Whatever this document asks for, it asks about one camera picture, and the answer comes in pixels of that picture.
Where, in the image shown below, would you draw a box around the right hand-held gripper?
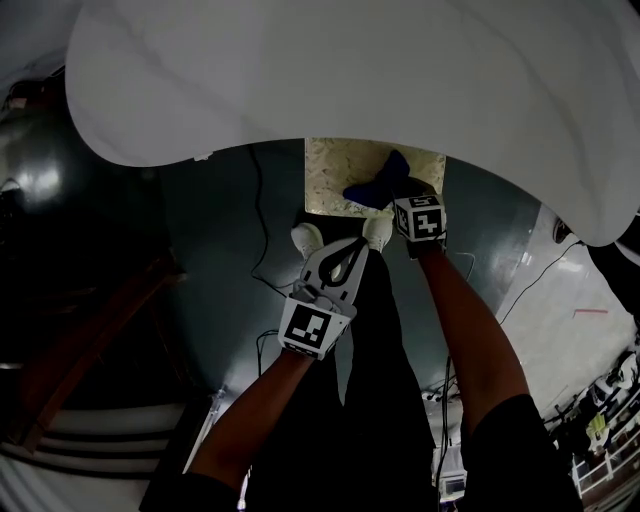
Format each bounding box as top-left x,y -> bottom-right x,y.
391,193 -> 449,260

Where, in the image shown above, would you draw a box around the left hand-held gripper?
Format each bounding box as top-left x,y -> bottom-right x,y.
277,236 -> 371,362

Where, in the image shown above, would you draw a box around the blue wiping cloth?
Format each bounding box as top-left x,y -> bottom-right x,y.
342,148 -> 427,212

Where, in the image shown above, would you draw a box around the beige patterned mat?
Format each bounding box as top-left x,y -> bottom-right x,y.
303,137 -> 448,220

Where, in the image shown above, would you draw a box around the person's left forearm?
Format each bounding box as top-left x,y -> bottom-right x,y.
187,348 -> 315,490

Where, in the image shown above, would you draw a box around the person's right forearm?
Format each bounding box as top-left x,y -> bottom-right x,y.
413,246 -> 532,437

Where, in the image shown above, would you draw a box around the person's left white shoe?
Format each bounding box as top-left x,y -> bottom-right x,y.
290,221 -> 326,262

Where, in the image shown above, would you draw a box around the person's white shoe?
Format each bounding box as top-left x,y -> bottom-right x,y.
290,221 -> 326,262
361,216 -> 396,255

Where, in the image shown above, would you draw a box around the person's right white shoe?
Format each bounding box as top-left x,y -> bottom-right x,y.
361,216 -> 396,255

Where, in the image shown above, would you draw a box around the person's black trousers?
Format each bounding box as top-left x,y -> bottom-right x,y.
238,248 -> 437,512

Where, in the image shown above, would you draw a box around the person's black shirt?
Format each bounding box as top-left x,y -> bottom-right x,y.
139,392 -> 584,512

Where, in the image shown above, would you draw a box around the cluttered metal rack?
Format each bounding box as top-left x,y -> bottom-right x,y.
543,348 -> 640,507

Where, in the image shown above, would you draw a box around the wooden staircase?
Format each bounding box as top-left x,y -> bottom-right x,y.
0,248 -> 217,479

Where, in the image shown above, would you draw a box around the black floor cable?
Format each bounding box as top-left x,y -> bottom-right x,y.
247,143 -> 297,292

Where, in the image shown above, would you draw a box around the thin black cable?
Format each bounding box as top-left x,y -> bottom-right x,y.
498,241 -> 585,322

